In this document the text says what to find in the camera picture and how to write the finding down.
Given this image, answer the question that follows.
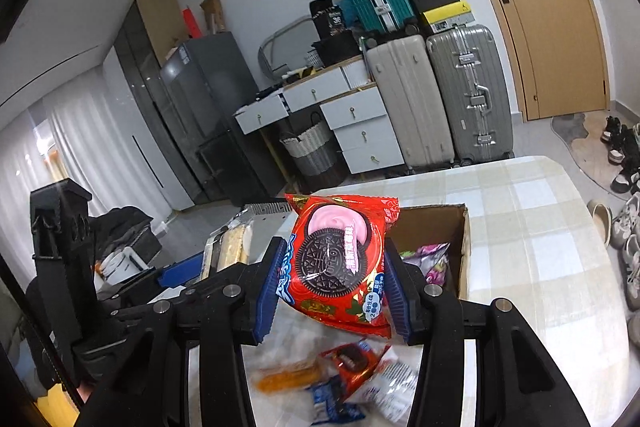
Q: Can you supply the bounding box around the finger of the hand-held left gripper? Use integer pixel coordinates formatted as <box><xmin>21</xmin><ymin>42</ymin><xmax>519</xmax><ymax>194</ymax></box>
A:
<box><xmin>97</xmin><ymin>257</ymin><xmax>221</xmax><ymax>308</ymax></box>

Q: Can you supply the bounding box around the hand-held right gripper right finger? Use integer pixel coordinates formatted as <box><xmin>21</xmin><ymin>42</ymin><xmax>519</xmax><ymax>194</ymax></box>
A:
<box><xmin>382</xmin><ymin>237</ymin><xmax>593</xmax><ymax>427</ymax></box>

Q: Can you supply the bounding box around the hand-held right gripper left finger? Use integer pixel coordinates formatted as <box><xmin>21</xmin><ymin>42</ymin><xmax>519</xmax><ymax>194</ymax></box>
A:
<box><xmin>75</xmin><ymin>237</ymin><xmax>288</xmax><ymax>427</ymax></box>

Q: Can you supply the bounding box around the purple candy packet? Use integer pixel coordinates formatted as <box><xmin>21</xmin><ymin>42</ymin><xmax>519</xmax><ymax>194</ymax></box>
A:
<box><xmin>402</xmin><ymin>243</ymin><xmax>451</xmax><ymax>288</ymax></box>

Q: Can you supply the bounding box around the clear cake packet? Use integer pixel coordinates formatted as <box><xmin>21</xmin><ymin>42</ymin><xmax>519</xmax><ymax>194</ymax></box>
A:
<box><xmin>202</xmin><ymin>203</ymin><xmax>293</xmax><ymax>280</ymax></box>

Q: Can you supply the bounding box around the large red cookie packet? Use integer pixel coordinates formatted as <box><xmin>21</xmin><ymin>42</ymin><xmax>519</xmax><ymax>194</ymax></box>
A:
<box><xmin>285</xmin><ymin>193</ymin><xmax>401</xmax><ymax>339</ymax></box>

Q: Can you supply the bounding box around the small red cookie packet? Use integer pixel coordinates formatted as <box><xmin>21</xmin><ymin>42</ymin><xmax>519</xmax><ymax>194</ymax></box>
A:
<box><xmin>320</xmin><ymin>341</ymin><xmax>393</xmax><ymax>400</ymax></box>

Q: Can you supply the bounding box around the white snack packet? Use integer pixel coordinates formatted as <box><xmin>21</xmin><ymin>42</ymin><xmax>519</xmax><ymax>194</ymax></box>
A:
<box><xmin>370</xmin><ymin>357</ymin><xmax>418</xmax><ymax>418</ymax></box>

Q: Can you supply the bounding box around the brown cardboard box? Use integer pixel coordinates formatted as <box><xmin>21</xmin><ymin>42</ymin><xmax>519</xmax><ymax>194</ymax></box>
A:
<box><xmin>385</xmin><ymin>203</ymin><xmax>473</xmax><ymax>303</ymax></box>

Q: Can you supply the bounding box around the orange snack packet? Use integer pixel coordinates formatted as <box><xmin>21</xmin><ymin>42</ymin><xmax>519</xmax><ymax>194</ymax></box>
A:
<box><xmin>255</xmin><ymin>364</ymin><xmax>326</xmax><ymax>394</ymax></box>

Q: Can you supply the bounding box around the blue snack packet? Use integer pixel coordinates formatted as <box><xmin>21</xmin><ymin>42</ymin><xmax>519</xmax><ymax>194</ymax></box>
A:
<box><xmin>307</xmin><ymin>382</ymin><xmax>366</xmax><ymax>425</ymax></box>

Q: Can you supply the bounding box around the black clothes heap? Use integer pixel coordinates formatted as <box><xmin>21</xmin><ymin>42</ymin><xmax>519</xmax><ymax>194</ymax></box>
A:
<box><xmin>92</xmin><ymin>206</ymin><xmax>163</xmax><ymax>283</ymax></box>

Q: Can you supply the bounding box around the striped rug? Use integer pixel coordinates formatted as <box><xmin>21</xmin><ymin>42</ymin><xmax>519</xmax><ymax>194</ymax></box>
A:
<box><xmin>242</xmin><ymin>202</ymin><xmax>291</xmax><ymax>215</ymax></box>

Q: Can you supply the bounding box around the white curtain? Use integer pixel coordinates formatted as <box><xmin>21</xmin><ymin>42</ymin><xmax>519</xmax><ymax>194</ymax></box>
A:
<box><xmin>0</xmin><ymin>97</ymin><xmax>166</xmax><ymax>258</ymax></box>

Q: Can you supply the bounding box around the woven laundry basket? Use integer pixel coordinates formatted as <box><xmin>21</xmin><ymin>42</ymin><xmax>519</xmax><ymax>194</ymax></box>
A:
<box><xmin>279</xmin><ymin>119</ymin><xmax>336</xmax><ymax>180</ymax></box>

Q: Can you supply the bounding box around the dark glass wardrobe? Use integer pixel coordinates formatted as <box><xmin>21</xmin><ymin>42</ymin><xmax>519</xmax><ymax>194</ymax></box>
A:
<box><xmin>102</xmin><ymin>0</ymin><xmax>201</xmax><ymax>208</ymax></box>

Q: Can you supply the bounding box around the grey refrigerator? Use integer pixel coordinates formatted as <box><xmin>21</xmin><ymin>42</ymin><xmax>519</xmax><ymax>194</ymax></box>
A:
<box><xmin>160</xmin><ymin>32</ymin><xmax>286</xmax><ymax>208</ymax></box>

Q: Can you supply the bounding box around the white desk with drawers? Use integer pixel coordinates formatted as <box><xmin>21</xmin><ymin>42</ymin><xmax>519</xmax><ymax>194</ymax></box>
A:
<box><xmin>235</xmin><ymin>57</ymin><xmax>406</xmax><ymax>188</ymax></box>

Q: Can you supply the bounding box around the beige suitcase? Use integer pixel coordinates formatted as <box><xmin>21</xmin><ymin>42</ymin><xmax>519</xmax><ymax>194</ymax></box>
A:
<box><xmin>364</xmin><ymin>34</ymin><xmax>456</xmax><ymax>170</ymax></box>

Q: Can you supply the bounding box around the silver suitcase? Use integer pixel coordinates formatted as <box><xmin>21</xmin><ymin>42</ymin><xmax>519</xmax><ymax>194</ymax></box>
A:
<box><xmin>426</xmin><ymin>24</ymin><xmax>516</xmax><ymax>166</ymax></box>

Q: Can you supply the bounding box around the white ribbed box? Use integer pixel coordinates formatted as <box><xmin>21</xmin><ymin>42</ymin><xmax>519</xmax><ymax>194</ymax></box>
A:
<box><xmin>342</xmin><ymin>59</ymin><xmax>376</xmax><ymax>90</ymax></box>

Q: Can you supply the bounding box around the brown cardboard panel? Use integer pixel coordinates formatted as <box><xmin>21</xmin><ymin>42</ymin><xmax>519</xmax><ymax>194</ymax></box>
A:
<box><xmin>137</xmin><ymin>0</ymin><xmax>193</xmax><ymax>65</ymax></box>

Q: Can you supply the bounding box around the group of shoes on floor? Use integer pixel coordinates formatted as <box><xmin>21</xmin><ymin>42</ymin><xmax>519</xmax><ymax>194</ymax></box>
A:
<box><xmin>587</xmin><ymin>116</ymin><xmax>640</xmax><ymax>323</ymax></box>

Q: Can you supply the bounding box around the grey and beige door mat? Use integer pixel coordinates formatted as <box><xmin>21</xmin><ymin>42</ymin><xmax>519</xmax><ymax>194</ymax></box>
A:
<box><xmin>551</xmin><ymin>113</ymin><xmax>626</xmax><ymax>188</ymax></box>

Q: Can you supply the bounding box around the oval mirror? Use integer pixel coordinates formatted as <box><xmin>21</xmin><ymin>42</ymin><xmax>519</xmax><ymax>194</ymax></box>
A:
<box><xmin>257</xmin><ymin>14</ymin><xmax>321</xmax><ymax>78</ymax></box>

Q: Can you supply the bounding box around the black fabric bin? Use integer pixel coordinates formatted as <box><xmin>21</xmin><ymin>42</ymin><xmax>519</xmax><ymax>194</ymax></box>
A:
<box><xmin>312</xmin><ymin>34</ymin><xmax>363</xmax><ymax>62</ymax></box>

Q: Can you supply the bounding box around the folded cardboard piece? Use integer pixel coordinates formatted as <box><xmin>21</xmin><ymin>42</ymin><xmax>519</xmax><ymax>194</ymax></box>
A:
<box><xmin>200</xmin><ymin>0</ymin><xmax>228</xmax><ymax>35</ymax></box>

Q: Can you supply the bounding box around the black paper bag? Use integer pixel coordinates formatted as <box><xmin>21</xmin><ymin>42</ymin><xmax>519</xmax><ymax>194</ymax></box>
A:
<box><xmin>309</xmin><ymin>0</ymin><xmax>346</xmax><ymax>38</ymax></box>

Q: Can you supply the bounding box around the yellow shoe box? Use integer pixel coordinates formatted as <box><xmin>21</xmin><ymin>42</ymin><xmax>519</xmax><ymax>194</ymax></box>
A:
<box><xmin>420</xmin><ymin>0</ymin><xmax>476</xmax><ymax>32</ymax></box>

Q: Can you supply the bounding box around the wooden door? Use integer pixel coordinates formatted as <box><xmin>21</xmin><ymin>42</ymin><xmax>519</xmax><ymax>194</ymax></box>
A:
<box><xmin>440</xmin><ymin>0</ymin><xmax>612</xmax><ymax>122</ymax></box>

